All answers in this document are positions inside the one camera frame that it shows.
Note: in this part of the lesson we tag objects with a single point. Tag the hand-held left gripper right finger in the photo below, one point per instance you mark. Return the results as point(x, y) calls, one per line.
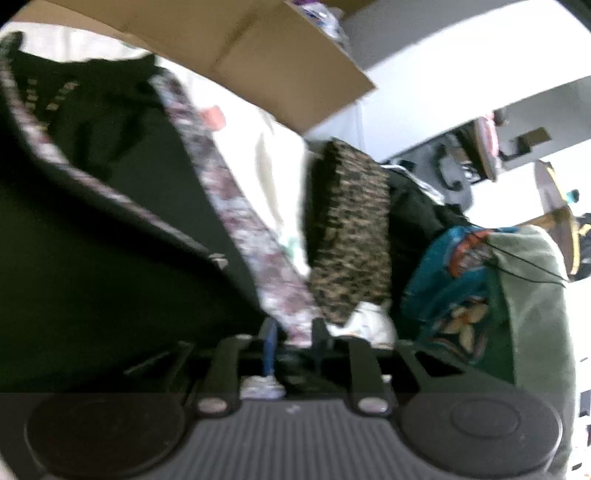
point(319, 337)

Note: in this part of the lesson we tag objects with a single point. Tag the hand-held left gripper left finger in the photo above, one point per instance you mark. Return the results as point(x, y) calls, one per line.
point(269, 344)

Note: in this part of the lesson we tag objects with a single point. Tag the black shorts with patterned trim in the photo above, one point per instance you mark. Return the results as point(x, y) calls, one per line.
point(92, 277)

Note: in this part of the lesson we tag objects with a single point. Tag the leopard print garment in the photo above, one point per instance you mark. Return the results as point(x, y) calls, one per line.
point(351, 230)

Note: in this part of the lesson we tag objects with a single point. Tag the teal printed garment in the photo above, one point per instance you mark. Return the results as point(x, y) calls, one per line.
point(434, 286)

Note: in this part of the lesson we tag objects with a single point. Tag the black garment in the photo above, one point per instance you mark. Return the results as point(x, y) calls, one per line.
point(415, 221)

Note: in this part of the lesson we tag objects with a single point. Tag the cream bear printed blanket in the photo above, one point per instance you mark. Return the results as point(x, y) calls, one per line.
point(258, 161)

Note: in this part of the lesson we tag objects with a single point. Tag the green garment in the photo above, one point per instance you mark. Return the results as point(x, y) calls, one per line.
point(540, 332)

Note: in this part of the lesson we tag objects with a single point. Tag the black chair with wooden rim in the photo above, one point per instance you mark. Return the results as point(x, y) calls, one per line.
point(485, 147)

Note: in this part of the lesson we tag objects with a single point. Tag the round table with gold rim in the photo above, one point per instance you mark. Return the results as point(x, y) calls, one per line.
point(561, 221)

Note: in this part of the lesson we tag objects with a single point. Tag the teal bottle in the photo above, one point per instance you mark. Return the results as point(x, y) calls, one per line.
point(573, 196)

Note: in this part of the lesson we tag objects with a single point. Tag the flat cardboard sheet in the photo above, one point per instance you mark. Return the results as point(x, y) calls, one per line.
point(231, 41)

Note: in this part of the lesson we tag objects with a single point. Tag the purple white detergent pouch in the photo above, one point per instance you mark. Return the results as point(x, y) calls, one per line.
point(318, 18)

